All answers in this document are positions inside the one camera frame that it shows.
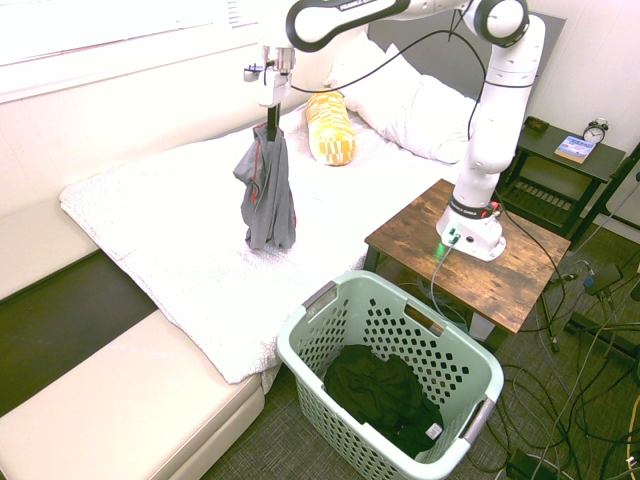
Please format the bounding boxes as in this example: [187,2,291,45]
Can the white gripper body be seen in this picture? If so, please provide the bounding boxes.
[256,66,294,108]

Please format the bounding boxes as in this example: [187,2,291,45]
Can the grey shirt with red trim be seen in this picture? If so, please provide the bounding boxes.
[232,124,298,252]

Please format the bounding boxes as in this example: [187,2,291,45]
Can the black clothes pile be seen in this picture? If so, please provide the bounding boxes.
[323,343,446,461]

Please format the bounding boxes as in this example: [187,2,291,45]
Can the mint green laundry basket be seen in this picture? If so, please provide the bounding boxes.
[275,269,506,480]

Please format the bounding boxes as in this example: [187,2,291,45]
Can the orange patterned bolster pillow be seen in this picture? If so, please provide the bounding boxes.
[305,89,358,167]

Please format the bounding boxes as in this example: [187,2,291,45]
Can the small white pillow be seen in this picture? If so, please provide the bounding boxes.
[323,33,425,127]

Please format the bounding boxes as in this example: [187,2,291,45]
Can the white circle-patterned bedspread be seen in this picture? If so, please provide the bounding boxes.
[59,106,477,386]

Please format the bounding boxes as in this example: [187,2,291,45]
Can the large white pillow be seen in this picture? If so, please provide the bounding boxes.
[356,74,478,165]

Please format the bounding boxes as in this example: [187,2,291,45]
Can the dark grey headboard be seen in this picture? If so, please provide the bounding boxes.
[366,11,569,104]

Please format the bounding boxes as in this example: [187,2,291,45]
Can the white window blind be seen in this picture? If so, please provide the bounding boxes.
[0,0,289,104]

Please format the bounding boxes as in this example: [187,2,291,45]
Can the rustic wooden side table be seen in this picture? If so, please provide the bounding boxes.
[364,178,573,352]

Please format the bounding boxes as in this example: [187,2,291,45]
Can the black nightstand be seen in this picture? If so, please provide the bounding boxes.
[498,116,628,242]

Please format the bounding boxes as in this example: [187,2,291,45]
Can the blue paperback book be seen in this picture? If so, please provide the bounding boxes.
[553,135,599,166]

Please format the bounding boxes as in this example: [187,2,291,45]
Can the cream upholstered bed base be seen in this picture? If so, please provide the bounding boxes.
[0,198,267,480]

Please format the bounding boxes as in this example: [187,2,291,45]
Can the black twin-bell alarm clock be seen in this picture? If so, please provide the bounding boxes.
[581,117,611,147]

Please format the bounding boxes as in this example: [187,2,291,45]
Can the black power adapter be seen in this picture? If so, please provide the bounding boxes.
[583,263,625,297]

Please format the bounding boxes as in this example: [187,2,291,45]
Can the black power strip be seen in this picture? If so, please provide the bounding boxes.
[503,446,556,480]

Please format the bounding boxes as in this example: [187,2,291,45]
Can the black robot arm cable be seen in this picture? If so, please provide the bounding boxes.
[288,8,494,147]

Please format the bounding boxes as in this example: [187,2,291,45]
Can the grey base cable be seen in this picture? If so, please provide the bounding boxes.
[428,238,460,324]

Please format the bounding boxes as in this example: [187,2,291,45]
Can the black camera stand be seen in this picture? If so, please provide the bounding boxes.
[547,148,640,362]

